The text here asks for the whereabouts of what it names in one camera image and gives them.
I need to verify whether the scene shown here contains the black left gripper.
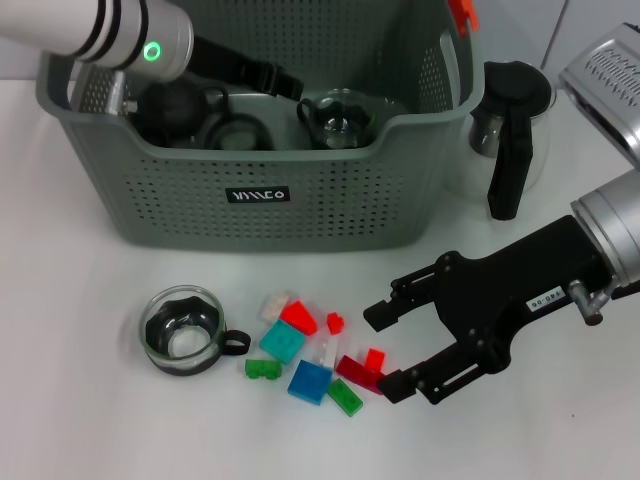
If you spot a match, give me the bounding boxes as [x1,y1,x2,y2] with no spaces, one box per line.
[187,33,306,105]

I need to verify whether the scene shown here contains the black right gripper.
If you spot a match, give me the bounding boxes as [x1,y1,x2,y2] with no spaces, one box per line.
[362,213,620,406]

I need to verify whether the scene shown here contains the glass teapot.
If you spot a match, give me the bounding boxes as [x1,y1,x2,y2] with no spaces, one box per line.
[296,94,381,150]
[138,284,253,377]

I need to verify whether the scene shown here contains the red small square block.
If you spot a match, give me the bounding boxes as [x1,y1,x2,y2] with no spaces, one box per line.
[363,348,388,374]

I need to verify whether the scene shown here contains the glass teacup with black holder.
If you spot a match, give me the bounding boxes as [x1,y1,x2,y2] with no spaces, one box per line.
[202,112,277,151]

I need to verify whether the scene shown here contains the dark red long block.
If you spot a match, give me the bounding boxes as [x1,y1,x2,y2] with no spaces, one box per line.
[334,354,387,396]

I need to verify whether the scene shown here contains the white small block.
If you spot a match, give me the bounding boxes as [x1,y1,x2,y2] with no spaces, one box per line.
[314,337,344,369]

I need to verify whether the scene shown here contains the green rectangular block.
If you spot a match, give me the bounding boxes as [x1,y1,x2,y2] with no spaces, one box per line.
[326,378,365,418]

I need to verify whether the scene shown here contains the blue square block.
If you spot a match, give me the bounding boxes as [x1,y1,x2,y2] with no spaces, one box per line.
[287,358,334,406]

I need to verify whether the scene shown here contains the orange red sloped block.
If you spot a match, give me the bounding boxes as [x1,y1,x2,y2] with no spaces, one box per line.
[278,299,319,336]

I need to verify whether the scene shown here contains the teal square block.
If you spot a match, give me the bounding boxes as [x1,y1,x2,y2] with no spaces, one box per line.
[258,319,306,364]

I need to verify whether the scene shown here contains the grey perforated plastic storage basket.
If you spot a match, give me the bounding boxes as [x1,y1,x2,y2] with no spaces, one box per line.
[35,0,484,251]

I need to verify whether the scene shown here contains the translucent white pink block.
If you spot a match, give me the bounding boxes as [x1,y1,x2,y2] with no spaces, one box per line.
[256,291,292,324]

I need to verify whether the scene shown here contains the green car shaped block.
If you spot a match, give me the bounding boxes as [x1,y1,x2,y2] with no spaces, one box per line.
[243,357,282,382]

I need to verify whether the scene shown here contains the black ceramic teapot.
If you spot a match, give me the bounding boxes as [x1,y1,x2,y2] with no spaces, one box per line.
[130,81,227,149]

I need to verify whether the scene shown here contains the left gripper cable with connector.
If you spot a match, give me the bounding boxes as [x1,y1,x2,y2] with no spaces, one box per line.
[103,69,140,117]

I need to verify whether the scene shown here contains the right gripper cable with connectors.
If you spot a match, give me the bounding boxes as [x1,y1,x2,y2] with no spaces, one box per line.
[569,278,632,327]

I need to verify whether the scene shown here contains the glass kettle with black handle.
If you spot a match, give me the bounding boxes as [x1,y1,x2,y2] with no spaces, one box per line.
[443,59,557,222]

